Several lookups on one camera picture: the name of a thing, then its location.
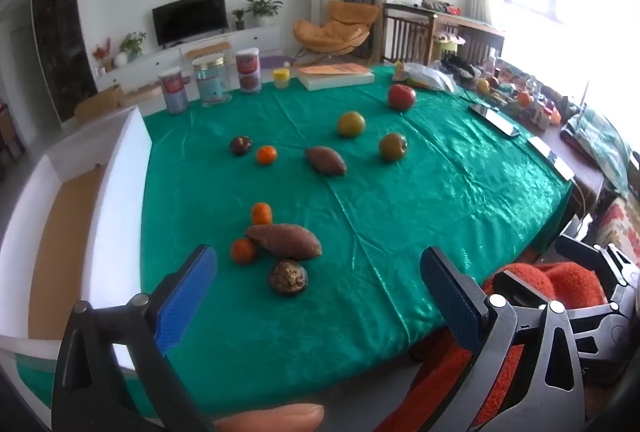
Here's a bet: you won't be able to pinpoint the red flowers in vase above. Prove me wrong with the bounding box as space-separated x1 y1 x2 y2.
92 38 111 75

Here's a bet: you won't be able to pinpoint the white-edged smartphone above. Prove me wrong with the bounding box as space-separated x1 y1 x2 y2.
527 137 576 180

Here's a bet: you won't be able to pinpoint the green-orange persimmon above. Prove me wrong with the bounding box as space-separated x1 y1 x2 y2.
378 132 408 163

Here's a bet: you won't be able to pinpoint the red apple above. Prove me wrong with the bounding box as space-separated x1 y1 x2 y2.
388 83 417 112

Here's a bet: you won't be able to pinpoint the pile of toys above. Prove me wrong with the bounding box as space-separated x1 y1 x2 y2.
475 57 571 128

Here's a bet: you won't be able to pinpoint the teal patterned cloth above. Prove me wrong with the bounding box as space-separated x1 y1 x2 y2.
560 107 636 193

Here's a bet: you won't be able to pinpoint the tall red-label tin can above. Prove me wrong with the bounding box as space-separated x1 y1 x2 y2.
236 48 262 94

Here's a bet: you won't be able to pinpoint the white television cabinet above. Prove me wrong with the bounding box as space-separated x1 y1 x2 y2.
95 24 281 90

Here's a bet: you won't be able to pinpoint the large potted green plant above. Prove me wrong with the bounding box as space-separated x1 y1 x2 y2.
245 0 284 27

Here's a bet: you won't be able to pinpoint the tan wooden chair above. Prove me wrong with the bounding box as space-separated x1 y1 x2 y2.
75 84 163 123

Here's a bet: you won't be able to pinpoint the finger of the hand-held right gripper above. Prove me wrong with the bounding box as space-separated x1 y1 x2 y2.
494 269 555 311

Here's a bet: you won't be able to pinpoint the black smartphone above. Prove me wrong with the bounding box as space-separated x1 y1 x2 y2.
468 103 521 139

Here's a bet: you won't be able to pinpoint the green tablecloth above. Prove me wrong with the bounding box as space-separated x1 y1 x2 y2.
15 64 573 418

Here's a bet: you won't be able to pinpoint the wooden stool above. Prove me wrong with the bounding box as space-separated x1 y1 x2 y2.
186 42 233 63

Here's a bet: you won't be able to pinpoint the large sweet potato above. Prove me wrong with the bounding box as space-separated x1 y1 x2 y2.
244 223 322 261

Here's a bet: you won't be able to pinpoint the floral cushion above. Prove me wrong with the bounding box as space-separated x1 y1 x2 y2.
595 194 640 263

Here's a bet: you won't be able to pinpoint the orange lounge chair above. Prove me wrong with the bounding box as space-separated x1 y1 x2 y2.
292 1 381 63

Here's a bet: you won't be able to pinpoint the yellow-green pear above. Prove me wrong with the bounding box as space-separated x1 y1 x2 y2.
337 111 366 139

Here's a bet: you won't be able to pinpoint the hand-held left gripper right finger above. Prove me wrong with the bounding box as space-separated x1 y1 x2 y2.
420 246 586 432

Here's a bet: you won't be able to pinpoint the television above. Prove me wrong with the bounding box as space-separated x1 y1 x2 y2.
152 0 226 47

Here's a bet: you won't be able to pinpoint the leafy plant in white vase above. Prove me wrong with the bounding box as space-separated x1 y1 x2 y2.
114 32 147 67

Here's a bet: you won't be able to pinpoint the thick book with orange cover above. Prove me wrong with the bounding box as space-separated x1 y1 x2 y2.
297 63 376 90

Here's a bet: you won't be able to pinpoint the wrinkled brown passion fruit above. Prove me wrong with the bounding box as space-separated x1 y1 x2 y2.
268 259 309 296

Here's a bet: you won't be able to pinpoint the white plastic bag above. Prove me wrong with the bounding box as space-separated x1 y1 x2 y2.
392 62 458 93

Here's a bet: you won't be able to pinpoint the small sweet potato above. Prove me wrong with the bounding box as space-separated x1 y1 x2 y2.
305 145 348 177

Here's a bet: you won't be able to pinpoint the clear jar with gold lid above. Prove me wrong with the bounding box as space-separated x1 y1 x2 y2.
192 55 232 108

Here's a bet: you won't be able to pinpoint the dark glass display cabinet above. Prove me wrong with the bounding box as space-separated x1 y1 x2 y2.
31 0 98 123

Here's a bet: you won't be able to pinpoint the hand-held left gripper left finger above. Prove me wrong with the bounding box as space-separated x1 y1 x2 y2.
51 244 219 432

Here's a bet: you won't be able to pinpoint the brown wooden bench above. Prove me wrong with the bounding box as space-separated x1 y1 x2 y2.
380 2 506 65

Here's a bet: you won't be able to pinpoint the short red-label tin can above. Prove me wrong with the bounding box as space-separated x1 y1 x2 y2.
159 68 190 115

